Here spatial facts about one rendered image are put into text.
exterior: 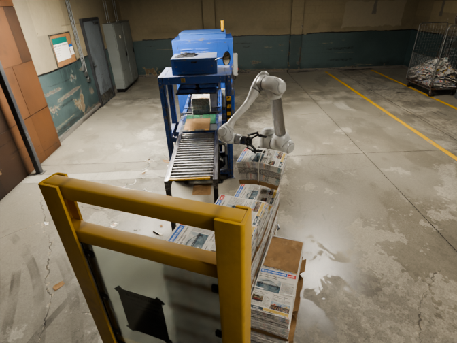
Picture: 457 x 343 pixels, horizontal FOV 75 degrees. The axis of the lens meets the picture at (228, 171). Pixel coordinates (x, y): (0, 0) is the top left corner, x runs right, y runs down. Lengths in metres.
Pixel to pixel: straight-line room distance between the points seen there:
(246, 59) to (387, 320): 9.91
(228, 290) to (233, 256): 0.16
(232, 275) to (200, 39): 5.66
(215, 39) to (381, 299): 5.10
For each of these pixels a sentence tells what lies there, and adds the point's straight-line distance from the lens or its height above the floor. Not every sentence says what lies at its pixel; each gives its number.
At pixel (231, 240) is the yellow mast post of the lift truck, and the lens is 0.87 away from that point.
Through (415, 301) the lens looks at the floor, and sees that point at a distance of 3.35.
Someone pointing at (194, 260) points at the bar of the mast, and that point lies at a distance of 1.02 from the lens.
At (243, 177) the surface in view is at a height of 1.02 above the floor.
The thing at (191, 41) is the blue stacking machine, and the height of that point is 1.73.
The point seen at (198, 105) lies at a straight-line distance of 4.93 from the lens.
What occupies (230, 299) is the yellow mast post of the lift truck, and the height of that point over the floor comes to 1.53.
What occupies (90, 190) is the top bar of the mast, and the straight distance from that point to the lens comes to 1.09.
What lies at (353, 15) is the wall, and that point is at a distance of 12.32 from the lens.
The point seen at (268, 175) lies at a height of 1.08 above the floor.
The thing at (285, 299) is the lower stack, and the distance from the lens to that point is 2.25.
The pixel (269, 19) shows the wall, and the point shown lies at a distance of 11.56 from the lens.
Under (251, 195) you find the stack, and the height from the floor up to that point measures 0.83.
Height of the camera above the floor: 2.38
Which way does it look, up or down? 30 degrees down
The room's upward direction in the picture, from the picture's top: 2 degrees counter-clockwise
